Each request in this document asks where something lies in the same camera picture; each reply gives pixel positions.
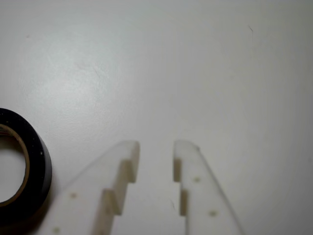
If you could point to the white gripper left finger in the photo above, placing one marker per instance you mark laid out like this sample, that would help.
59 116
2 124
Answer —
85 208

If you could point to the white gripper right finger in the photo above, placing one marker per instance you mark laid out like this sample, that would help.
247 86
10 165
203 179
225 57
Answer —
203 195

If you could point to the black tape roll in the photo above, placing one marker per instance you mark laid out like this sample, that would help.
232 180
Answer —
36 147

